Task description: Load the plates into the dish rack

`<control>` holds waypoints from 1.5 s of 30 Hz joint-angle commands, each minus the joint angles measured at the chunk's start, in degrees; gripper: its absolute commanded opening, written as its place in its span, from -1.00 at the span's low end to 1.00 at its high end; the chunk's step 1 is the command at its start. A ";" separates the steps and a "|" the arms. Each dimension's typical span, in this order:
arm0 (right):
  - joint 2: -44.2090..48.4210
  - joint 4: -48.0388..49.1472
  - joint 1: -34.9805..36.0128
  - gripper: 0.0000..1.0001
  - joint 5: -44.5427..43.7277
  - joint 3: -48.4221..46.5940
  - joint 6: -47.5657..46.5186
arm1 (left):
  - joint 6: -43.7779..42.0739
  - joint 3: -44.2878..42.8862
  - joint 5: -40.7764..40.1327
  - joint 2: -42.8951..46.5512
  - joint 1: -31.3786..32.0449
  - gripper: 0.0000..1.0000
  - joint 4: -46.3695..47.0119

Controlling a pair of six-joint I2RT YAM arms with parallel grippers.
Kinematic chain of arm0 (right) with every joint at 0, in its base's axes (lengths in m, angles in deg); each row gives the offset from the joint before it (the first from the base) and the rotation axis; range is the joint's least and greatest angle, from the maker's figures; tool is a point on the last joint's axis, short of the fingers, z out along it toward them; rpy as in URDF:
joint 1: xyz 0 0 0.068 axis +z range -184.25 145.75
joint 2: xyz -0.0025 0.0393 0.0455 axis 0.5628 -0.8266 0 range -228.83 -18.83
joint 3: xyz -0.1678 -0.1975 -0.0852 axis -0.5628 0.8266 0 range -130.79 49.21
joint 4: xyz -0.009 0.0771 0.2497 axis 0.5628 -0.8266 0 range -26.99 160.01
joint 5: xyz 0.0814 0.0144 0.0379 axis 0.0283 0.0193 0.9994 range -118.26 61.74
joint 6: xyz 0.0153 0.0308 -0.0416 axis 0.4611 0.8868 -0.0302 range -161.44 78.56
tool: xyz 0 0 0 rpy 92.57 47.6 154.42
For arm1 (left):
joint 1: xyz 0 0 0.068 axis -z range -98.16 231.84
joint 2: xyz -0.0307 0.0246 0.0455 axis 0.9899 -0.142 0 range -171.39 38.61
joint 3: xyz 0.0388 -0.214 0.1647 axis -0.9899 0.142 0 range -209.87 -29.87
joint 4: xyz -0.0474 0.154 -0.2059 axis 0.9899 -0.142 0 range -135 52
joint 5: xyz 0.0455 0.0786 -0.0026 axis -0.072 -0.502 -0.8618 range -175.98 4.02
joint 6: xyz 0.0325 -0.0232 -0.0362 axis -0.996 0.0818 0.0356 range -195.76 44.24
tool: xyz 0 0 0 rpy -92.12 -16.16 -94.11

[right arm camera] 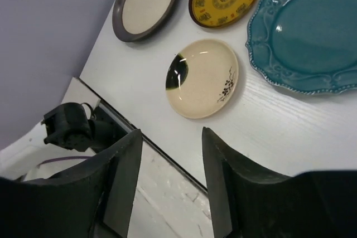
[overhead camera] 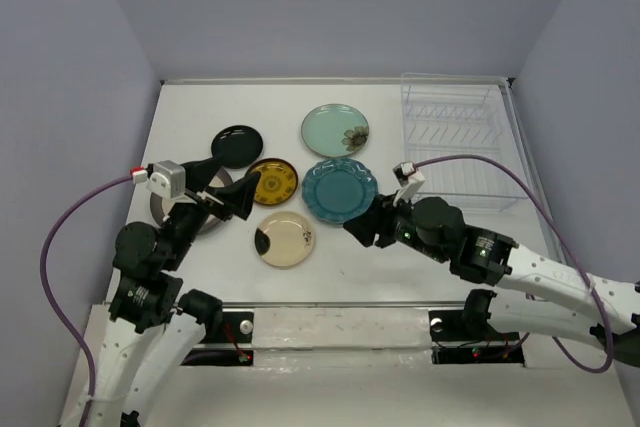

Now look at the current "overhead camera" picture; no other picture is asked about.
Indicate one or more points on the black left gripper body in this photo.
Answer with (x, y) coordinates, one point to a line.
(186, 219)

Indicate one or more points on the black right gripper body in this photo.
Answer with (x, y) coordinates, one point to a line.
(400, 216)

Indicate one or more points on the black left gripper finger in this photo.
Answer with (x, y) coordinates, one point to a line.
(199, 174)
(235, 200)

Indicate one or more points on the amber patterned plate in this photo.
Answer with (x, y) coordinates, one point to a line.
(278, 182)

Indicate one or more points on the black round plate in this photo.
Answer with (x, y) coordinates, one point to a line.
(237, 146)

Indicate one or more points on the cream plate with black spot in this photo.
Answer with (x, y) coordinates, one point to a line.
(284, 239)

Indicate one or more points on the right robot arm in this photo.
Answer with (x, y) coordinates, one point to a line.
(516, 289)

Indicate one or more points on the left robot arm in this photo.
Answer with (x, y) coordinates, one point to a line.
(152, 324)

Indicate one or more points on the grey brown rimmed plate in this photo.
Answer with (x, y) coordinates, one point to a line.
(160, 207)

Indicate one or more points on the teal scalloped plate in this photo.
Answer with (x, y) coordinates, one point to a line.
(338, 190)

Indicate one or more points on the light green flower plate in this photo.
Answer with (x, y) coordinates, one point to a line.
(335, 130)

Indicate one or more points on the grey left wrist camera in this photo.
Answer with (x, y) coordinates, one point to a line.
(166, 179)

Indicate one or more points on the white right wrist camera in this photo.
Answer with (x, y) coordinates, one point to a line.
(410, 181)

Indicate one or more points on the clear wire dish rack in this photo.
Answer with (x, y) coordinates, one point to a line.
(457, 115)

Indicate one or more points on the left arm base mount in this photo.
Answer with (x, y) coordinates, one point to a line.
(229, 346)

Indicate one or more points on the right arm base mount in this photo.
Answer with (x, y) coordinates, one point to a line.
(453, 344)

